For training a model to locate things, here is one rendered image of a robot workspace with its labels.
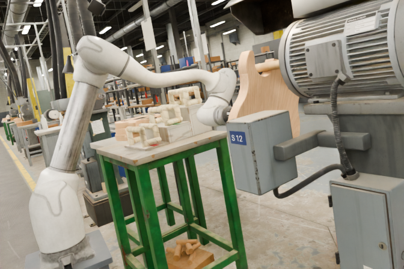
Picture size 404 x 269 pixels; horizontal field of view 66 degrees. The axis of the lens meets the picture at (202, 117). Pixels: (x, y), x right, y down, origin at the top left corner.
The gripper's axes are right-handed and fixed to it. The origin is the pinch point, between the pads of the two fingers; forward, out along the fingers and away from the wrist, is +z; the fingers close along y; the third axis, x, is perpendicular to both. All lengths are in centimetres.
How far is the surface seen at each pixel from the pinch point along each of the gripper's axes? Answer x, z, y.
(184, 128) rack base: -7, -64, -5
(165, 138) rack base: -14, -68, 5
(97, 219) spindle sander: -101, -220, -16
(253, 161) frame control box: -15.7, 27.3, 30.1
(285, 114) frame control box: -2.1, 27.8, 20.3
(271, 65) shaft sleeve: 17.4, 7.6, 6.5
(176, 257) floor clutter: -88, -84, -23
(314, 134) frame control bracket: -6.7, 31.7, 11.6
